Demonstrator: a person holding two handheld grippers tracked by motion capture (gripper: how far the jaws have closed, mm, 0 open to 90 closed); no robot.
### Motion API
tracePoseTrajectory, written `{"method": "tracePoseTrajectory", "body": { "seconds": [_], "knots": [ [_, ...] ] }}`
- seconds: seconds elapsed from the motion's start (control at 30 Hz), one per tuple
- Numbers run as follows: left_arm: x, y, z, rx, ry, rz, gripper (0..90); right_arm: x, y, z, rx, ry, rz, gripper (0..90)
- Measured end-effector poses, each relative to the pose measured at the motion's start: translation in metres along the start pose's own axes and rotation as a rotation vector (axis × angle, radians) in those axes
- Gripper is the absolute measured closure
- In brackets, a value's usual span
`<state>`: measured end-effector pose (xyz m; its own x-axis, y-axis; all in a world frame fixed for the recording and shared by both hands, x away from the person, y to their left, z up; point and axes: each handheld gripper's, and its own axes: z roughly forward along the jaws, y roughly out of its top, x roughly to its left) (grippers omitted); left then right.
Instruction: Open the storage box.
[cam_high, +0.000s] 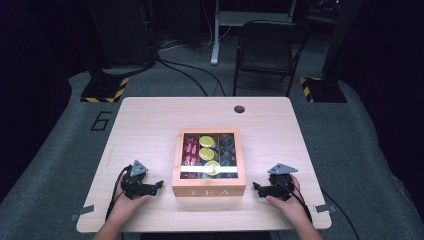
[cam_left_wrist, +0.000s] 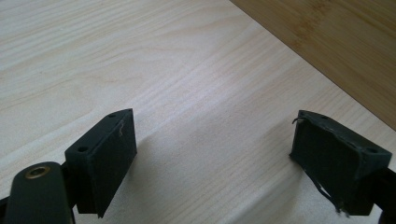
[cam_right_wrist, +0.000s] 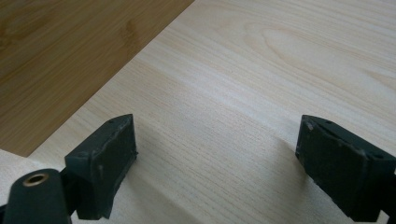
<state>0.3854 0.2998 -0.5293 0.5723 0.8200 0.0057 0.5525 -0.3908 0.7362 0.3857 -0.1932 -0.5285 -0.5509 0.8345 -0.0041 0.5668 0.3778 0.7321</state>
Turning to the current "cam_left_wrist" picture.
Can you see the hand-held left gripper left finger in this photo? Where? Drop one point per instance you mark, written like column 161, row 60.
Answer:
column 102, row 161

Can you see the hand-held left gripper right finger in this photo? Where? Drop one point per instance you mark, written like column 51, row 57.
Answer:
column 336, row 165

